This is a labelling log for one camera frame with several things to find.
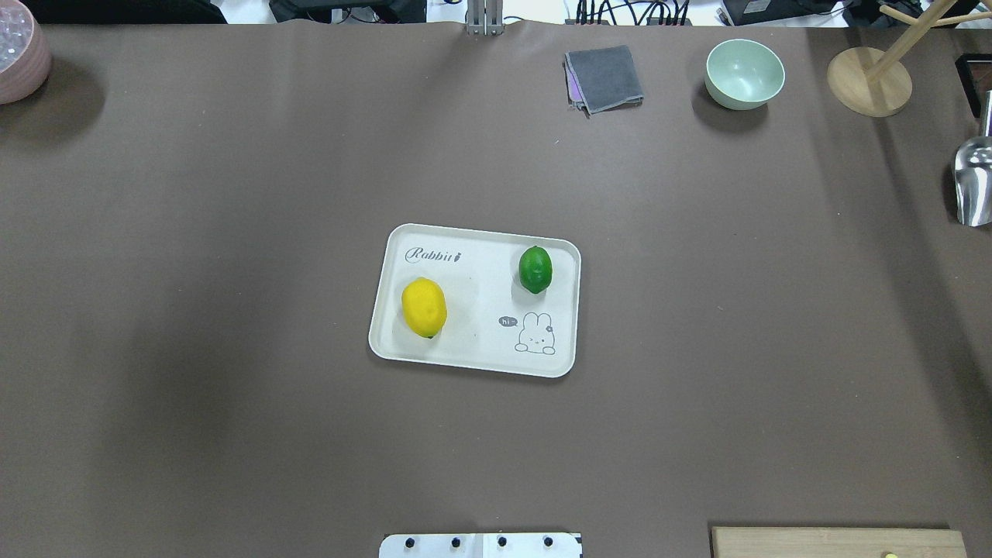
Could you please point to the green lime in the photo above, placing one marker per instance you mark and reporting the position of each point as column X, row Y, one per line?
column 535, row 269

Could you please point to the metal scoop by mug tree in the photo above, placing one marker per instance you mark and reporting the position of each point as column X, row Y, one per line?
column 972, row 174

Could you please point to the yellow lemon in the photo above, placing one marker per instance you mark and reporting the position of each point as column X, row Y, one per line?
column 424, row 307

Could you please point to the aluminium frame post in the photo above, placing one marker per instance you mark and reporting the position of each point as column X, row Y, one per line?
column 485, row 17

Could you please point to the pink bowl with crystals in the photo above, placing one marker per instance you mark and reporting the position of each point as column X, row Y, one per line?
column 26, row 60

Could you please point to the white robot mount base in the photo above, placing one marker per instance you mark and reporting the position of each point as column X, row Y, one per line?
column 483, row 544

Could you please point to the wooden framed dark box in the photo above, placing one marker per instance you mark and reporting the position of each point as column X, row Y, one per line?
column 974, row 72

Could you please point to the wooden mug tree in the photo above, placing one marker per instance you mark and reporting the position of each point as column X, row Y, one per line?
column 874, row 83

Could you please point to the pale green bowl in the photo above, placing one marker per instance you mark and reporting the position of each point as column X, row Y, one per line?
column 741, row 74

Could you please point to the purple folded cloth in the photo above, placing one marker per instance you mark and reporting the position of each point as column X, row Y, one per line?
column 575, row 97

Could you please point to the cream rabbit print tray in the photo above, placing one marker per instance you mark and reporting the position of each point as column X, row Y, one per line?
column 492, row 323

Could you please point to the bamboo cutting board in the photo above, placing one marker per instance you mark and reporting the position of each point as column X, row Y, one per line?
column 730, row 541

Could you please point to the grey folded cloth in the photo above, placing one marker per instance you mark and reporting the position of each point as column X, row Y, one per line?
column 607, row 78

